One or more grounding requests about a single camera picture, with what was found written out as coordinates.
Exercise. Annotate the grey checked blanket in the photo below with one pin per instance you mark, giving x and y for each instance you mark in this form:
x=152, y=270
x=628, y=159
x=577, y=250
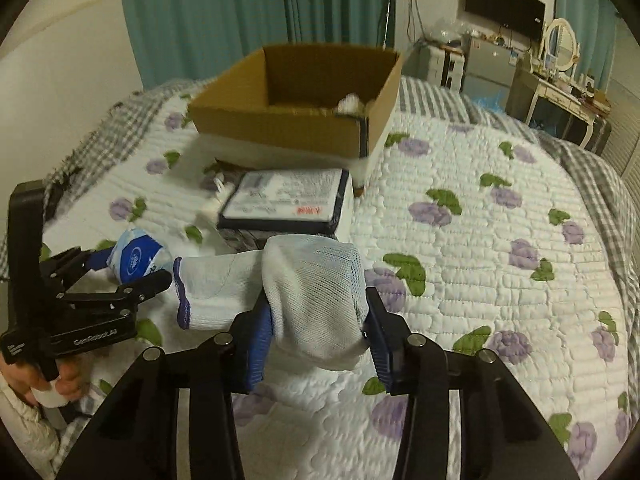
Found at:
x=95, y=130

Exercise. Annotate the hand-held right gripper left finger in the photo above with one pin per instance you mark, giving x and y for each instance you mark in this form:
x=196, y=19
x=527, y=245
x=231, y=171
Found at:
x=257, y=345

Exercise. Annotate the floral quilted bedspread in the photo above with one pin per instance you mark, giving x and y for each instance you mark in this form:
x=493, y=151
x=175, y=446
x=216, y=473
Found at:
x=475, y=260

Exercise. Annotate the white plastic drawer cabinet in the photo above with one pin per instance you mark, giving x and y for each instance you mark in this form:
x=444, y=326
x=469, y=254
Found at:
x=436, y=64

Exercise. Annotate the white oval vanity mirror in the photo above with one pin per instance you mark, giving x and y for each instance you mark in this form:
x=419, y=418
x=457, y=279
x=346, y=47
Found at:
x=560, y=42

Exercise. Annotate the cardboard box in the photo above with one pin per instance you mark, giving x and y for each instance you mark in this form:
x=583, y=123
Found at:
x=300, y=95

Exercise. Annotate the flat black-edged package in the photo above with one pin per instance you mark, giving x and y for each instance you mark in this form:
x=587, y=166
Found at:
x=285, y=200

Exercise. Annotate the blue tissue pack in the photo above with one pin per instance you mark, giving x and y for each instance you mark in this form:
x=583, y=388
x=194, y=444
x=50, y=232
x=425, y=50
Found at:
x=134, y=256

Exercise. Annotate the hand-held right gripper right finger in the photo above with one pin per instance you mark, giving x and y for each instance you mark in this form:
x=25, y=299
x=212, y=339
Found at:
x=381, y=347

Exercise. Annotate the white knit glove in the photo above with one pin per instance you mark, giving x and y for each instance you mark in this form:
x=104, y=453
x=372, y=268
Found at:
x=300, y=295

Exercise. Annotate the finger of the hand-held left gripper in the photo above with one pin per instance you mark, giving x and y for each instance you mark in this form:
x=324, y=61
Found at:
x=95, y=260
x=142, y=287

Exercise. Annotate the person's left hand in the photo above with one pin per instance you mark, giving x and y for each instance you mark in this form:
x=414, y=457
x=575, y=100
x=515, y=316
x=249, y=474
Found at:
x=55, y=385

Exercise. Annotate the grey mini fridge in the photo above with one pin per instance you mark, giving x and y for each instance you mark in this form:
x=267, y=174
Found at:
x=487, y=62

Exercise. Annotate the person's left forearm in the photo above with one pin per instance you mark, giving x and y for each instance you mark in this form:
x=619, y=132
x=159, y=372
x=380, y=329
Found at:
x=22, y=435

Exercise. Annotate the teal curtain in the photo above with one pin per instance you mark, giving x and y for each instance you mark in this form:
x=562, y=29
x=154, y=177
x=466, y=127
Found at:
x=235, y=15

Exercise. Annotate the black wall television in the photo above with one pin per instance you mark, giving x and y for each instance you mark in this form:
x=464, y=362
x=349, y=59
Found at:
x=502, y=2

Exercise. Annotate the white soft item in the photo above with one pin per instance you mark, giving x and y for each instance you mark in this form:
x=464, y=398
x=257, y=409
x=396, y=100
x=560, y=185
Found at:
x=348, y=103

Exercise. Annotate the white dressing table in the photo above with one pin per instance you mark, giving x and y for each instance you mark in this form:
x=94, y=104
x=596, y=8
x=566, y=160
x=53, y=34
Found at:
x=565, y=100

